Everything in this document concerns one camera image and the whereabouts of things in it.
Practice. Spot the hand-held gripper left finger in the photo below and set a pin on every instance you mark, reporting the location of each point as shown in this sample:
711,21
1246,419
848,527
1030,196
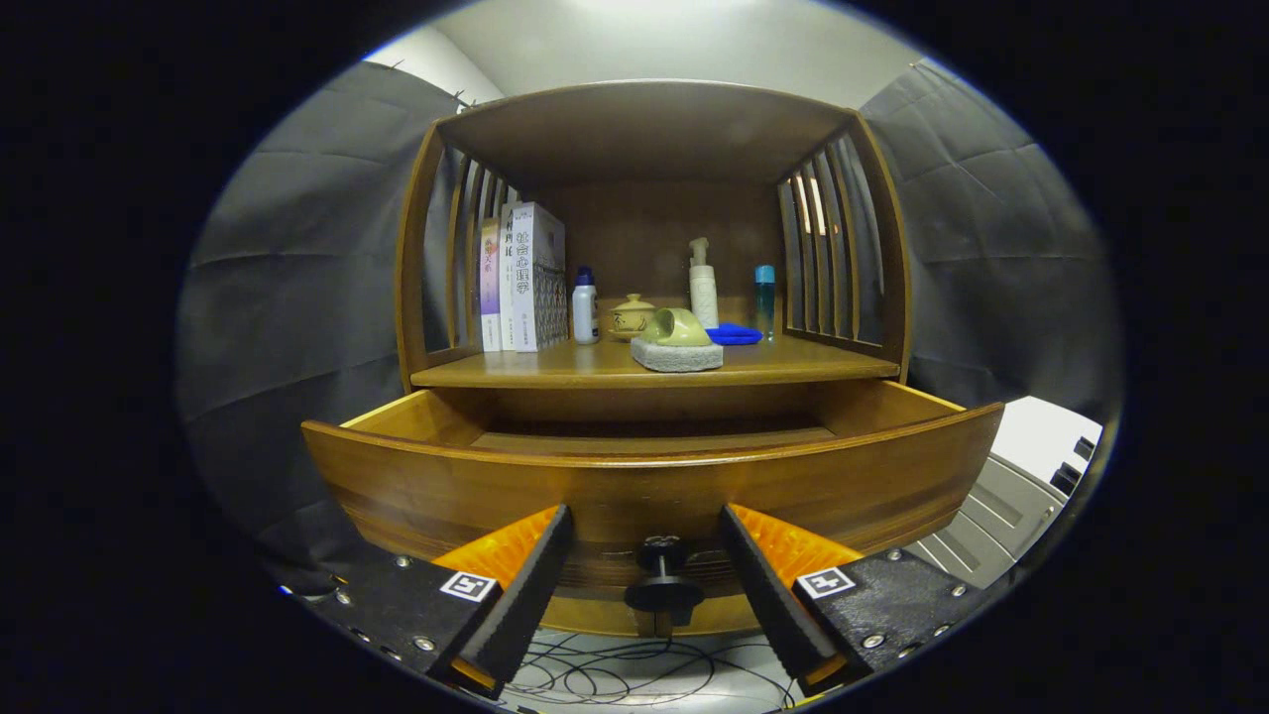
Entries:
530,595

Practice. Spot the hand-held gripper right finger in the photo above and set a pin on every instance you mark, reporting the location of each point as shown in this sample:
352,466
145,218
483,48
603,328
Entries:
765,595

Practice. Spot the black round drawer knob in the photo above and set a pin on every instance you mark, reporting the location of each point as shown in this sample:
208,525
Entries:
662,595

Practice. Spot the wooden drawer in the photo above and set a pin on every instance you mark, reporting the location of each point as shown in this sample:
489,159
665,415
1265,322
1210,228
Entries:
446,486

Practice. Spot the wooden countertop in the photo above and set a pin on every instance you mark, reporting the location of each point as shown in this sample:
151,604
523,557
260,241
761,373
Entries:
555,365

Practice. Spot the white filing cabinet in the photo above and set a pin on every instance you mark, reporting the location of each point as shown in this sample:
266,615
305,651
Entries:
1041,436

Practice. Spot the wooden cabinet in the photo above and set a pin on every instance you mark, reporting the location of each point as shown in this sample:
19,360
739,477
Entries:
644,129

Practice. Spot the blue cloth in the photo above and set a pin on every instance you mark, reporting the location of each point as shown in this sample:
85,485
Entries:
736,335

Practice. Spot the white bottle dark blue cap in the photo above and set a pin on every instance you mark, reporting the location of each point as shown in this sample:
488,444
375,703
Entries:
585,312

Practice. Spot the yellow lidded tea bowl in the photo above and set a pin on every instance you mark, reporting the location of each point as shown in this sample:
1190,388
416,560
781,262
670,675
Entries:
630,317

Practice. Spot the clear bottle light blue cap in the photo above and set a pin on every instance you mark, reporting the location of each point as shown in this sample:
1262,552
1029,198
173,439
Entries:
764,297

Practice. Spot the white pump bottle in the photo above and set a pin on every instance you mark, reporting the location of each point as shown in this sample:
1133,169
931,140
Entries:
704,293

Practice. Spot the purple book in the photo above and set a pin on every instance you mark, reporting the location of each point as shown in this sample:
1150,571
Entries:
490,288

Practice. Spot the white patterned book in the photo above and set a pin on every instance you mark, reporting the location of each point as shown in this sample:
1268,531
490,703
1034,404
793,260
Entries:
540,278

